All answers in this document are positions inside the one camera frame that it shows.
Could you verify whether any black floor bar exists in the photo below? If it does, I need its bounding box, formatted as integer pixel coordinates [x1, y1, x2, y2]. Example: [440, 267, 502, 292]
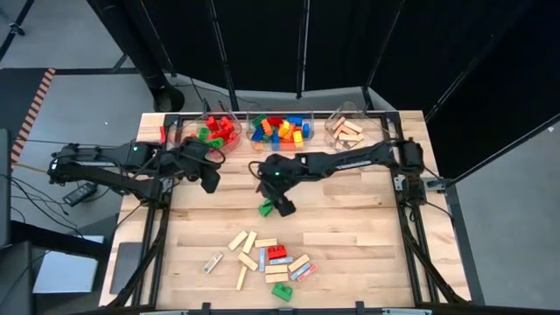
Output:
[54, 52, 141, 76]

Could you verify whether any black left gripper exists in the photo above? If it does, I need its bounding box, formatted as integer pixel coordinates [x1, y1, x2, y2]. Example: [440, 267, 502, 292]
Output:
[162, 136, 223, 196]

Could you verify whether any black metal bar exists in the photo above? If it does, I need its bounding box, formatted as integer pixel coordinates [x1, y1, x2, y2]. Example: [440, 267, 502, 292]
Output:
[498, 112, 560, 155]

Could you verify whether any metal curtain pole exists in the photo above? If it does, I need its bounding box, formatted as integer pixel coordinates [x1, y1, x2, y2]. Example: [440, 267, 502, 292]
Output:
[295, 0, 312, 100]
[205, 0, 241, 112]
[361, 0, 406, 105]
[424, 0, 534, 123]

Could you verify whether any grey flat panel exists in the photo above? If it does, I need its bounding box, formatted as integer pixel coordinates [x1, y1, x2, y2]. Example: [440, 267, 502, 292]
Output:
[108, 241, 145, 296]

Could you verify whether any white flat sheet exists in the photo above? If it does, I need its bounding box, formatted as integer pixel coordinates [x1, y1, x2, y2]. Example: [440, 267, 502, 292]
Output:
[31, 234, 105, 295]

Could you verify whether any black tripod stand leg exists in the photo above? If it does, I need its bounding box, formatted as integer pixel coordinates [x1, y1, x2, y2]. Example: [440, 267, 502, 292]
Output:
[0, 0, 36, 62]

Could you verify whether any black curtain panel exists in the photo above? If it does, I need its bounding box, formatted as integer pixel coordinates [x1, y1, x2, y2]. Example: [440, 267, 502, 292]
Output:
[85, 0, 231, 91]
[304, 0, 403, 93]
[371, 0, 533, 123]
[426, 0, 560, 152]
[209, 0, 307, 94]

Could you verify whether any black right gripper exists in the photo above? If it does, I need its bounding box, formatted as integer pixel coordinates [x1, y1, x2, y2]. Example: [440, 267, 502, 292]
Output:
[255, 151, 311, 219]

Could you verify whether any wooden block red label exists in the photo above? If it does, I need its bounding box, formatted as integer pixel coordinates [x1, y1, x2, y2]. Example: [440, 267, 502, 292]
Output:
[296, 262, 319, 284]

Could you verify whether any black mat with hazard stripes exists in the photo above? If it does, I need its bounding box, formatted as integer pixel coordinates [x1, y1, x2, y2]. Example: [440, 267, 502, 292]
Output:
[0, 66, 57, 167]

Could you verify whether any clear plastic bin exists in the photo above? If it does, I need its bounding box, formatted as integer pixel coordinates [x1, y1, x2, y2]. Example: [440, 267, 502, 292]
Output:
[167, 108, 244, 171]
[322, 101, 396, 154]
[245, 103, 316, 153]

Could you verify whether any black power adapter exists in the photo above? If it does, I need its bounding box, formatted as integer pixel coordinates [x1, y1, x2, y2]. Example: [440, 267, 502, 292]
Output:
[61, 181, 99, 207]

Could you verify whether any black floor stand column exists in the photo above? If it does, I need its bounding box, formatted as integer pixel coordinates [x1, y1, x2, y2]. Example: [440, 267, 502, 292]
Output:
[85, 0, 186, 114]

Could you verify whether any printed wooden block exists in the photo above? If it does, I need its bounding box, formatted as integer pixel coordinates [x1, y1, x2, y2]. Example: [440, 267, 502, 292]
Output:
[263, 271, 291, 284]

